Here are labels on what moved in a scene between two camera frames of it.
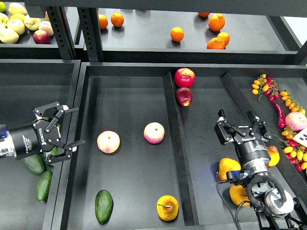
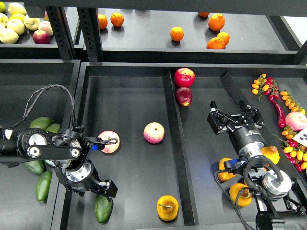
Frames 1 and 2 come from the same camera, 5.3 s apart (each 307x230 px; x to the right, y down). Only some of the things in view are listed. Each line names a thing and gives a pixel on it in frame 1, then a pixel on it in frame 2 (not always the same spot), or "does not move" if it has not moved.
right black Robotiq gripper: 251,147 -> 247,137
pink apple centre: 154,132 does not move
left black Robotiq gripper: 40,137 -> 82,178
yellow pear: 168,208 does not move
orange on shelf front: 216,43 does not move
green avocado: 104,206 does not move
